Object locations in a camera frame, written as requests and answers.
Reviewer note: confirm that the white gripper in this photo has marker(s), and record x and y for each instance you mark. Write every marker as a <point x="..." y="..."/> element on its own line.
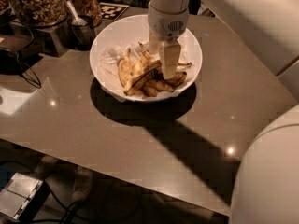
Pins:
<point x="165" y="23"/>

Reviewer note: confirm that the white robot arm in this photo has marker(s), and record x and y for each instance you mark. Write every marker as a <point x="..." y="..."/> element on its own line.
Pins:
<point x="267" y="182"/>

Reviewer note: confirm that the back thin banana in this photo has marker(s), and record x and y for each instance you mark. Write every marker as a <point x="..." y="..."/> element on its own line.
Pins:
<point x="141" y="61"/>

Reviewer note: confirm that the right small banana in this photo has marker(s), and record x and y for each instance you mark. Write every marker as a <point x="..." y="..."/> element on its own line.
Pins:
<point x="177" y="79"/>

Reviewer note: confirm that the small banana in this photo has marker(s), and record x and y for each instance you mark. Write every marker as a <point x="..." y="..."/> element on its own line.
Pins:
<point x="150" y="91"/>
<point x="177" y="79"/>

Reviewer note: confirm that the lower middle banana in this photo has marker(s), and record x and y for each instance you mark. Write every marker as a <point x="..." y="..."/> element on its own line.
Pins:
<point x="160" y="85"/>

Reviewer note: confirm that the left upright banana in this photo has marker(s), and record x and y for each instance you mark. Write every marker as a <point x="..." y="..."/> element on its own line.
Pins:
<point x="124" y="68"/>

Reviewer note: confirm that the bottom small banana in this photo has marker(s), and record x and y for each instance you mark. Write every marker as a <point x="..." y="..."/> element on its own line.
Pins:
<point x="150" y="91"/>

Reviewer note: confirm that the white bowl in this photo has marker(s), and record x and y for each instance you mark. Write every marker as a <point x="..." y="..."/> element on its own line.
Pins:
<point x="112" y="42"/>

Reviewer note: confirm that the white paper bowl liner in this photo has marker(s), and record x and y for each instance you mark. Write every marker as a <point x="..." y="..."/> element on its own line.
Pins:
<point x="134" y="74"/>

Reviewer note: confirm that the black white fiducial marker card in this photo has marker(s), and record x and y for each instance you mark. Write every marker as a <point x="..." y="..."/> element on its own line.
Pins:
<point x="111" y="11"/>

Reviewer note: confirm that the dark cup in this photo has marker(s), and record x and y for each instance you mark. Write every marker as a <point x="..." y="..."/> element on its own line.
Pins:
<point x="81" y="36"/>

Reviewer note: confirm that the white plastic spoon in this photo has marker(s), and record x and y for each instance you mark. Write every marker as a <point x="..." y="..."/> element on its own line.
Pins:
<point x="77" y="20"/>

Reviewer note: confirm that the small glass granola jar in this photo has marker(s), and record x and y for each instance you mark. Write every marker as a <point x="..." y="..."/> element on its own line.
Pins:
<point x="90" y="8"/>

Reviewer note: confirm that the metal stand block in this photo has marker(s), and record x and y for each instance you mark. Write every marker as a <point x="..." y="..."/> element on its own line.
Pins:
<point x="53" y="40"/>

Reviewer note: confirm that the large glass nut jar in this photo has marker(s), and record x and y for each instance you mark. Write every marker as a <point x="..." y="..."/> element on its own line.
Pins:
<point x="39" y="13"/>

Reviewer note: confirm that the silver box on floor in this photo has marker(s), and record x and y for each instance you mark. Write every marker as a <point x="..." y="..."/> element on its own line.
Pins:
<point x="22" y="196"/>

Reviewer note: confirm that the black device with cable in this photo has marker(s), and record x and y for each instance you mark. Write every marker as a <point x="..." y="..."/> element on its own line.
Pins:
<point x="18" y="54"/>

